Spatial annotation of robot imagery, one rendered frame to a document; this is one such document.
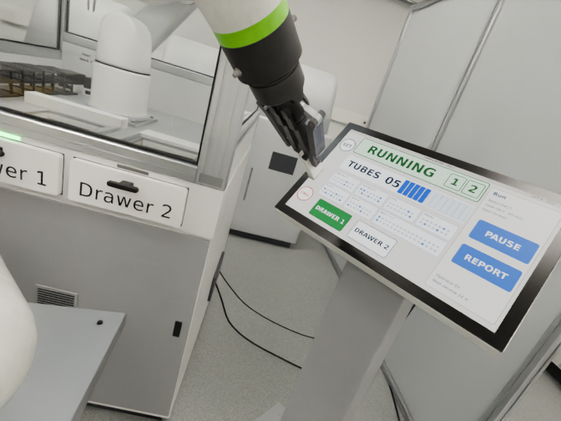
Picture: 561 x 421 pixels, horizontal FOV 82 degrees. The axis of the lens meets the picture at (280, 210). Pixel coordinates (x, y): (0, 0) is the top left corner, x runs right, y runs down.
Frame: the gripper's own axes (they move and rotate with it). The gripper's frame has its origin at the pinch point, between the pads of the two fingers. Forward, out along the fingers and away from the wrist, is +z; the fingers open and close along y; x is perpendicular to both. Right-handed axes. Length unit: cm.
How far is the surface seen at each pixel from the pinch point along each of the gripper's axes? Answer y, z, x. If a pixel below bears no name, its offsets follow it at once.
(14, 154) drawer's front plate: 62, -11, 38
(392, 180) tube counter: -6.7, 18.0, -13.4
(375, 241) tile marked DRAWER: -12.0, 17.8, 1.1
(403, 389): -22, 146, 17
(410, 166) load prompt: -7.8, 18.1, -18.4
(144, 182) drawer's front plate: 39.5, 4.7, 22.3
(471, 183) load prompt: -20.3, 18.2, -20.0
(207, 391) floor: 33, 91, 71
